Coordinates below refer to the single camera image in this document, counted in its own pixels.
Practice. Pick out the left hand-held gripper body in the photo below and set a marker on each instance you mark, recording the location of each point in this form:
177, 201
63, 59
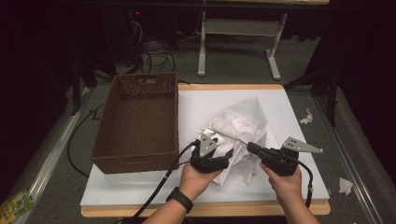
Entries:
207, 161

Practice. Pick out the person's left hand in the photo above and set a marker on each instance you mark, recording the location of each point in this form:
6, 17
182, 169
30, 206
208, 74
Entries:
194, 182

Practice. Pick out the person's right hand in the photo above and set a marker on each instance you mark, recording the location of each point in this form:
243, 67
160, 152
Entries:
288, 188

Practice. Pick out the green printed packet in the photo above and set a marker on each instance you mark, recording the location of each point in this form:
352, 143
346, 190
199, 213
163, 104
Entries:
14, 207

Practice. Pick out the crumpled white tissue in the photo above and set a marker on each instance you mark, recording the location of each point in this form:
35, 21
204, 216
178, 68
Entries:
306, 118
345, 187

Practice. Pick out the white table mat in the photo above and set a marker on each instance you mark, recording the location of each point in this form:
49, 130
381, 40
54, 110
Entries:
193, 109

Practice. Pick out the brown wicker basket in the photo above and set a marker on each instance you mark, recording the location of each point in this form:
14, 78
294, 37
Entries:
137, 124

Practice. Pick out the black stand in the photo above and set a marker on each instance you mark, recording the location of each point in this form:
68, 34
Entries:
332, 102
75, 93

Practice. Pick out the white mesh laundry bag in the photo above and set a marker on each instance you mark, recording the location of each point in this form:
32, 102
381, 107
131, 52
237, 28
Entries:
239, 124

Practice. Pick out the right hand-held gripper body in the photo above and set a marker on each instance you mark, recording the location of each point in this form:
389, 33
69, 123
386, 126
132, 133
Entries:
280, 161

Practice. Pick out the black wristwatch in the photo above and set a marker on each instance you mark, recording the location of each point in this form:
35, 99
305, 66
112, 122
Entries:
180, 199

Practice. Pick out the metal floor rail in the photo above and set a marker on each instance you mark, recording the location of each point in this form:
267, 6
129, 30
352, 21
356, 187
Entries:
53, 155
342, 149

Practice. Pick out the white cloth garment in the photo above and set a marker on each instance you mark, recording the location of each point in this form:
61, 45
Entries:
239, 168

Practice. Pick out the white desk frame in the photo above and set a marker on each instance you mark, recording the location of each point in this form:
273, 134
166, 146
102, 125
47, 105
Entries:
239, 27

